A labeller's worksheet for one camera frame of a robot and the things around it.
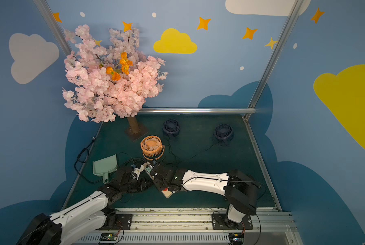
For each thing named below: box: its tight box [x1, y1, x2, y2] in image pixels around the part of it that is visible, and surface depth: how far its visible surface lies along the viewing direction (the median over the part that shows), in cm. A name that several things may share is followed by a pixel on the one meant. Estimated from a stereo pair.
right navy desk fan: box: [214, 123, 234, 142], surface depth 103 cm
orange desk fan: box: [140, 135, 166, 161], surface depth 97 cm
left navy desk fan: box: [162, 118, 181, 139], surface depth 104 cm
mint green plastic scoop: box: [92, 153, 118, 185], surface depth 94 cm
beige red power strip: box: [142, 161, 173, 199], surface depth 62 cm
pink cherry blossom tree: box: [62, 25, 168, 141], surface depth 69 cm
